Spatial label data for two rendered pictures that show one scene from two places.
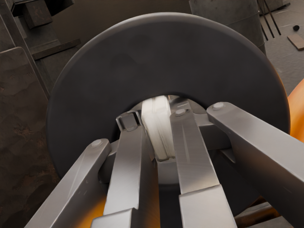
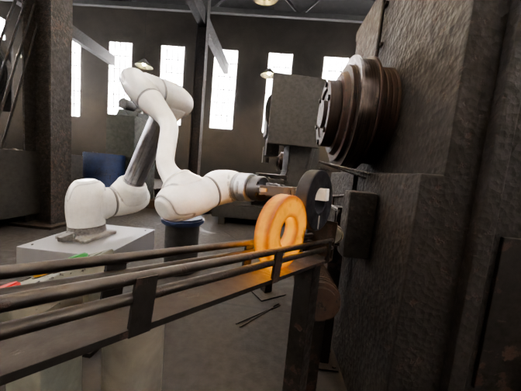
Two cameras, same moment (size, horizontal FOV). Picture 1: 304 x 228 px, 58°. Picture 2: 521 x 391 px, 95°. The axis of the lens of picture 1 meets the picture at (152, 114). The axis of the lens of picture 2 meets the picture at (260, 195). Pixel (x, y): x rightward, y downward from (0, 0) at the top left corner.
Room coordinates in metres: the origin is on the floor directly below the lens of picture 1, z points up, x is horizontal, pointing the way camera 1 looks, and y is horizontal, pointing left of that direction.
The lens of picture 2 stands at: (0.36, -0.60, 0.84)
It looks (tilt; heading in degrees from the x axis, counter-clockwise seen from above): 6 degrees down; 120
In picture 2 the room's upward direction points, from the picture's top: 5 degrees clockwise
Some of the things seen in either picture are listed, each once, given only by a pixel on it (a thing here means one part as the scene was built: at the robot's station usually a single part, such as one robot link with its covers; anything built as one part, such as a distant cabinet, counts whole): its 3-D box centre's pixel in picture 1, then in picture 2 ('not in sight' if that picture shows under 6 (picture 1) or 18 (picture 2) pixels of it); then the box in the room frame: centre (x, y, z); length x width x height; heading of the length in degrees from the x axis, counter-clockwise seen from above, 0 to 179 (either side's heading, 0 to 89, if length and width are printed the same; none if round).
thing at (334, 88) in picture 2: not in sight; (326, 114); (0.03, 0.48, 1.11); 0.28 x 0.06 x 0.28; 118
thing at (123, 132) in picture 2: not in sight; (132, 164); (-3.66, 1.82, 0.75); 0.70 x 0.48 x 1.50; 118
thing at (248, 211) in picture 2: not in sight; (248, 197); (-1.77, 2.64, 0.39); 1.03 x 0.83 x 0.79; 32
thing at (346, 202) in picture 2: not in sight; (357, 223); (0.23, 0.33, 0.68); 0.11 x 0.08 x 0.24; 28
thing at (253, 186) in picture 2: not in sight; (265, 188); (0.01, 0.01, 0.79); 0.09 x 0.08 x 0.07; 173
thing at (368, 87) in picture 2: not in sight; (349, 116); (0.11, 0.53, 1.11); 0.47 x 0.06 x 0.47; 118
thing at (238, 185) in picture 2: not in sight; (246, 187); (-0.06, 0.02, 0.78); 0.09 x 0.06 x 0.09; 83
